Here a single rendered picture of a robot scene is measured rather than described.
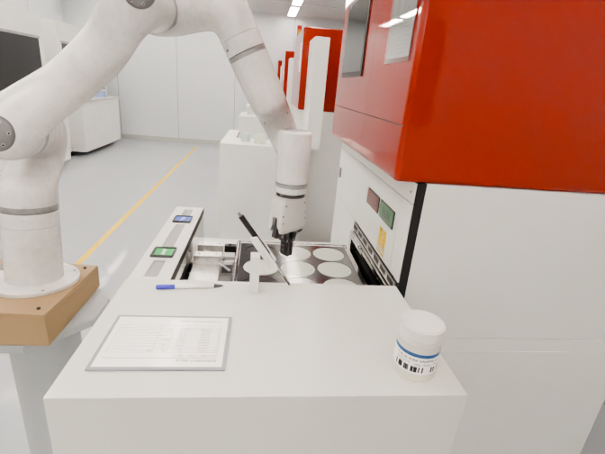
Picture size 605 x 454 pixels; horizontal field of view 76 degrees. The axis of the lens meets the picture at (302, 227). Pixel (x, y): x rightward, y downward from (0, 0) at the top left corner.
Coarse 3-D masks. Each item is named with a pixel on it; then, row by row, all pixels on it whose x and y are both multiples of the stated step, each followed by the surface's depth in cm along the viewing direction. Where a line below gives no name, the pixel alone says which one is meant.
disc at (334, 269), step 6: (324, 264) 116; (330, 264) 117; (336, 264) 117; (342, 264) 118; (324, 270) 112; (330, 270) 113; (336, 270) 113; (342, 270) 113; (348, 270) 114; (330, 276) 110; (336, 276) 110; (342, 276) 110
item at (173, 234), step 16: (176, 208) 135; (192, 208) 136; (176, 224) 121; (192, 224) 121; (160, 240) 108; (176, 240) 110; (144, 256) 98; (176, 256) 99; (144, 272) 90; (160, 272) 91
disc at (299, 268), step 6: (288, 264) 114; (294, 264) 115; (300, 264) 115; (306, 264) 115; (288, 270) 110; (294, 270) 111; (300, 270) 111; (306, 270) 111; (312, 270) 112; (300, 276) 108
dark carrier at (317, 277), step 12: (240, 252) 119; (276, 252) 122; (312, 252) 124; (240, 264) 112; (276, 264) 114; (312, 264) 116; (348, 264) 118; (240, 276) 105; (264, 276) 106; (276, 276) 107; (288, 276) 107; (312, 276) 109; (324, 276) 109; (348, 276) 110
